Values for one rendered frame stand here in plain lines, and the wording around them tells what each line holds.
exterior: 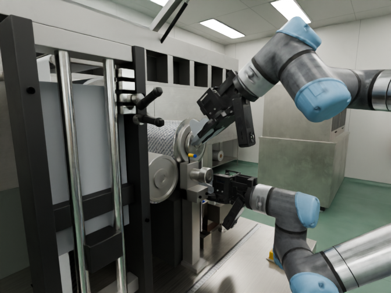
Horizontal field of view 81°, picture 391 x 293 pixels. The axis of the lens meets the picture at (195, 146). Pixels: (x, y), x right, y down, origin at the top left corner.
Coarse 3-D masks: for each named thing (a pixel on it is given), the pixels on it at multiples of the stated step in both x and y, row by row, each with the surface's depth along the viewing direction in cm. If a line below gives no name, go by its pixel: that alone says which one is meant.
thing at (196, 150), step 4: (188, 136) 63; (192, 136) 63; (188, 140) 62; (184, 144) 63; (188, 144) 62; (188, 148) 62; (192, 148) 63; (196, 148) 66; (200, 148) 66; (188, 152) 63; (192, 152) 64; (196, 152) 65; (200, 152) 67
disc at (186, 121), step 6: (186, 120) 63; (198, 120) 68; (180, 126) 62; (180, 132) 62; (174, 138) 60; (174, 144) 60; (174, 150) 61; (204, 150) 72; (180, 162) 63; (198, 162) 70
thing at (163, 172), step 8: (152, 160) 55; (160, 160) 58; (168, 160) 60; (152, 168) 56; (160, 168) 58; (168, 168) 60; (176, 168) 62; (152, 176) 56; (160, 176) 58; (168, 176) 60; (176, 176) 62; (152, 184) 57; (160, 184) 58; (168, 184) 61; (152, 192) 57; (160, 192) 59; (168, 192) 61; (152, 200) 56; (160, 200) 58
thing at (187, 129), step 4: (188, 124) 64; (184, 128) 62; (188, 128) 63; (184, 132) 62; (188, 132) 63; (180, 136) 62; (184, 136) 62; (180, 140) 61; (184, 140) 63; (180, 144) 61; (204, 144) 70; (180, 148) 62; (184, 148) 63; (180, 152) 62; (184, 152) 63; (180, 156) 63; (184, 156) 63; (188, 156) 64; (200, 156) 69; (184, 160) 64; (188, 160) 65; (196, 160) 68
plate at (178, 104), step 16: (0, 96) 57; (176, 96) 106; (192, 96) 115; (0, 112) 57; (160, 112) 99; (176, 112) 107; (192, 112) 116; (0, 128) 58; (0, 144) 58; (208, 144) 131; (0, 160) 58; (0, 176) 59; (16, 176) 61
